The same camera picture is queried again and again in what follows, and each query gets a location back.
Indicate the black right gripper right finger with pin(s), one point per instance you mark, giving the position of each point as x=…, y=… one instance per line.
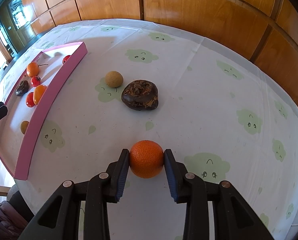
x=232, y=215

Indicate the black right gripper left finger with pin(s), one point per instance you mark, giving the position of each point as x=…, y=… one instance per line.
x=59, y=217

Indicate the dark brown water chestnut round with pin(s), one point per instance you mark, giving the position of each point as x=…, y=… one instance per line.
x=22, y=88

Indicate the large textured orange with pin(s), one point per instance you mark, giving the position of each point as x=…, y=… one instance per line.
x=146, y=159

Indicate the tan longan lower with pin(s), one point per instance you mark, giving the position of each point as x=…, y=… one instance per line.
x=23, y=126

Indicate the tan longan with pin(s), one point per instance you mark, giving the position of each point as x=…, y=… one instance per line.
x=114, y=79
x=23, y=126

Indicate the pink shallow tray box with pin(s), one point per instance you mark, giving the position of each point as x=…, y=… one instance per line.
x=16, y=149

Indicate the red cherry tomato lower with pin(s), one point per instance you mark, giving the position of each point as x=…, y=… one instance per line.
x=29, y=100

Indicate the red cherry tomato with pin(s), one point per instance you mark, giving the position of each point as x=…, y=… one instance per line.
x=29, y=100
x=35, y=81

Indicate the smooth orange kumquat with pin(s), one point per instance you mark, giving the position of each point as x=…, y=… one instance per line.
x=38, y=93

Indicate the red cherry tomato upper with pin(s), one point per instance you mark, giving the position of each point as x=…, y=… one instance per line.
x=35, y=81

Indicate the wooden chair with cushion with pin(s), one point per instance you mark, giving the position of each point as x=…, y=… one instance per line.
x=14, y=215

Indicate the small tangerine with stem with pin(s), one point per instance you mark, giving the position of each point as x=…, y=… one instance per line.
x=33, y=69

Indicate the dark glass door cabinet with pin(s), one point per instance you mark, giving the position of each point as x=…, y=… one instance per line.
x=15, y=25

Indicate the white cloud-print tablecloth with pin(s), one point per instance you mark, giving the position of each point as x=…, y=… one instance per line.
x=221, y=115

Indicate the tan longan upper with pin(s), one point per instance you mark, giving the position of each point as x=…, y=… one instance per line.
x=114, y=79

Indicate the dark brown water chestnut large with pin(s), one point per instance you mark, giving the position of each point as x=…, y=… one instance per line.
x=140, y=95

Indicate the wooden wall cabinet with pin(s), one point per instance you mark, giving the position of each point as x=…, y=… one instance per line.
x=263, y=31

